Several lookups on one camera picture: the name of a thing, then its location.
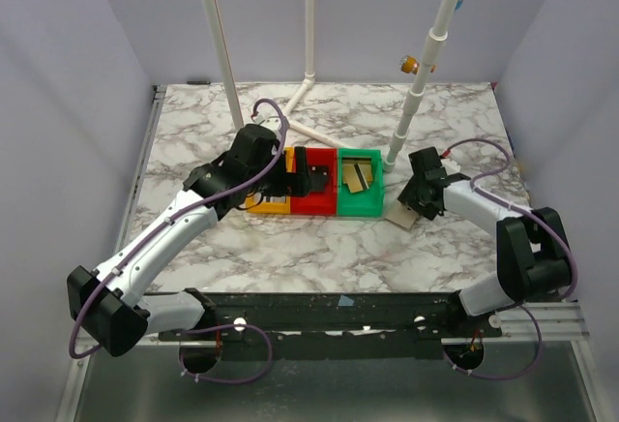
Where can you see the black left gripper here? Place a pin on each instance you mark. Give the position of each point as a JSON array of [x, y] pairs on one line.
[[300, 179]]

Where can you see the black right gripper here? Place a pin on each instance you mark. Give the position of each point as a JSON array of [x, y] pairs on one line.
[[421, 200]]

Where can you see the beige card holder wallet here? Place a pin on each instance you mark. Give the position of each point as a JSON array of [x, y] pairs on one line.
[[401, 215]]

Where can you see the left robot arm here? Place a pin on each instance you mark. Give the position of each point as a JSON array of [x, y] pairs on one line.
[[106, 301]]

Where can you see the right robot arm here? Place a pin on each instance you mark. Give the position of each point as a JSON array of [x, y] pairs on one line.
[[533, 257]]

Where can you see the black VIP card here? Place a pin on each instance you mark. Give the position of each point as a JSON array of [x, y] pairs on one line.
[[319, 177]]

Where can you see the gold cards stack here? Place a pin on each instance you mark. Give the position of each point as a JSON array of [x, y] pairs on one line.
[[357, 174]]

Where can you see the gold card with stripe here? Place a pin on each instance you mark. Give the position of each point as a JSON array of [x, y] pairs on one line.
[[355, 190]]

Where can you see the yellow plastic bin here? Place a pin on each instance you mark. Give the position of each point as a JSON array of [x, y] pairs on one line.
[[281, 205]]

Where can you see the red plastic bin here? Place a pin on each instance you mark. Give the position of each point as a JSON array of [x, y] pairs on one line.
[[324, 204]]

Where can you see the green plastic bin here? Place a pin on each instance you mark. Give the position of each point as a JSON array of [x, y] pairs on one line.
[[367, 203]]

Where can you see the orange knob on pole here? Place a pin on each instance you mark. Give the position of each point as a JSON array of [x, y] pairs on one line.
[[410, 65]]

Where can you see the white PVC jointed pole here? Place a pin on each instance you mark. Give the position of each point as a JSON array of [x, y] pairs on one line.
[[437, 36]]

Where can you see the white left PVC pole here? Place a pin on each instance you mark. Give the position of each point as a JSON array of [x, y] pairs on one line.
[[213, 15]]

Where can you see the white PVC pipe frame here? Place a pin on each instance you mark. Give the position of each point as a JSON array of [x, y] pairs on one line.
[[320, 112]]

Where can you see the black mounting rail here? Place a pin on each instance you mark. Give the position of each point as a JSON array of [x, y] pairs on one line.
[[333, 326]]

